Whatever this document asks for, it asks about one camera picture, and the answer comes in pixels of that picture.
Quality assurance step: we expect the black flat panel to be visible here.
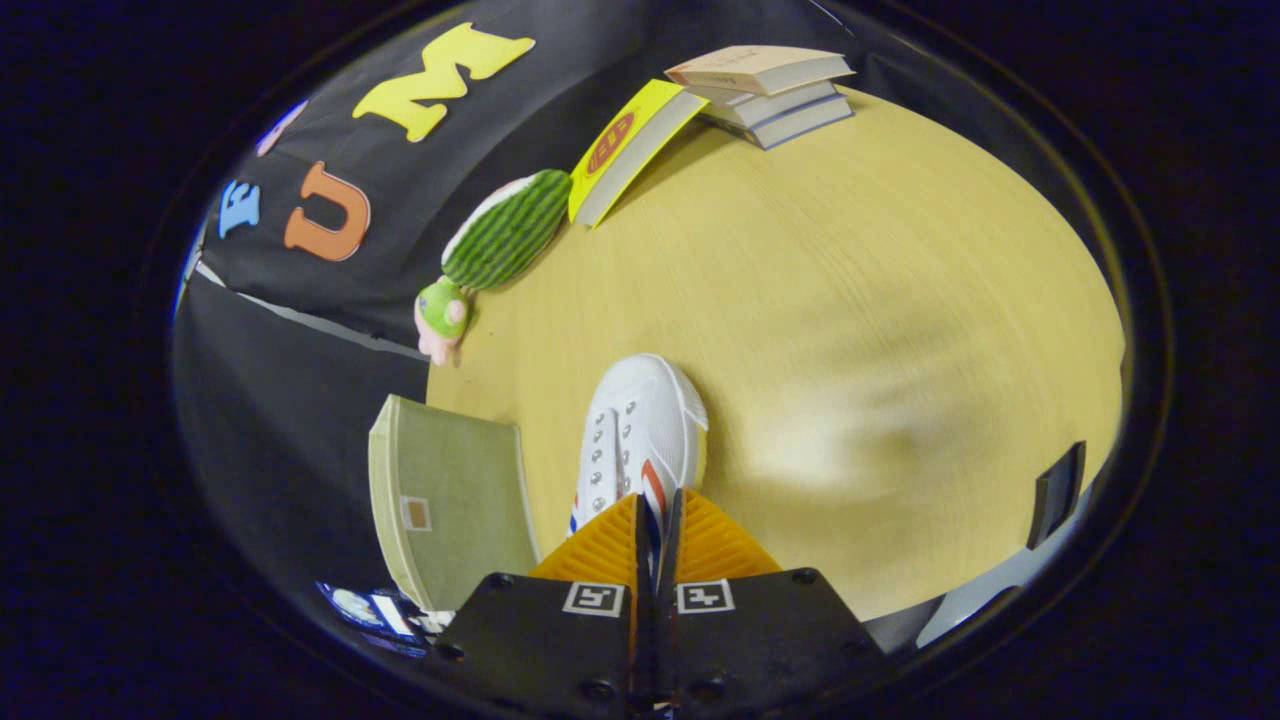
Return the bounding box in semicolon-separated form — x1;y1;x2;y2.
1027;441;1087;551

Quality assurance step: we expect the beige book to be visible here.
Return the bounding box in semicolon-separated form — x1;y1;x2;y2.
664;45;856;98

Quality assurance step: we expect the watermelon slice plush toy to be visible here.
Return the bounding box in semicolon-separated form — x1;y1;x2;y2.
441;169;574;292

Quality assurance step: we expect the white book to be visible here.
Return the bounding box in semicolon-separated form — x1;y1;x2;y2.
690;80;841;129

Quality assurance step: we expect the yellow book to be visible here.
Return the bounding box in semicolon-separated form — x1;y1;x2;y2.
568;79;711;229

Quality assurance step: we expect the white striped canvas shoe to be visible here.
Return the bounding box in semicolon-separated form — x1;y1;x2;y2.
568;353;709;561

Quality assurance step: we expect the tablet with lit screen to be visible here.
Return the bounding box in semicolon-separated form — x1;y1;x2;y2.
318;582;421;651

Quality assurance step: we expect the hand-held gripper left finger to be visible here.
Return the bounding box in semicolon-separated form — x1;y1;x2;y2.
435;492;656;719

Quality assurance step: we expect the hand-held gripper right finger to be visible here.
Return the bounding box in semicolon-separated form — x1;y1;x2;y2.
655;488;891;716

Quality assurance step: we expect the grey blue book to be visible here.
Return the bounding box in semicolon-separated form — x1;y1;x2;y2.
715;92;856;151

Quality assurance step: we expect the beige fabric storage box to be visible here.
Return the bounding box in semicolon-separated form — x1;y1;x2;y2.
368;395;541;613

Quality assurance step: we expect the pink and green plush toy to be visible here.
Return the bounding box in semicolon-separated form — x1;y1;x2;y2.
414;276;471;367

